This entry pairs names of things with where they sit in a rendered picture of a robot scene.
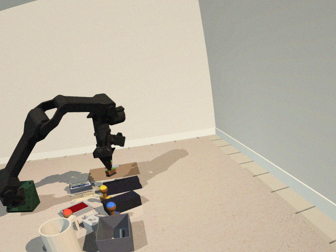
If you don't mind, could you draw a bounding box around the cream mug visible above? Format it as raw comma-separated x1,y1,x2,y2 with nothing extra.
39,215,82,252

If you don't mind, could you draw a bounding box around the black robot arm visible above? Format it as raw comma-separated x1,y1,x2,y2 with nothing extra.
0,93,126,208

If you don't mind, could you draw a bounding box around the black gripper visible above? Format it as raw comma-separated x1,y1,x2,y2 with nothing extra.
93,127,115,171

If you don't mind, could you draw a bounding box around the rubber stamp with red ball handle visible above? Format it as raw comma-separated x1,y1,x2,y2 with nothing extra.
63,209,73,218

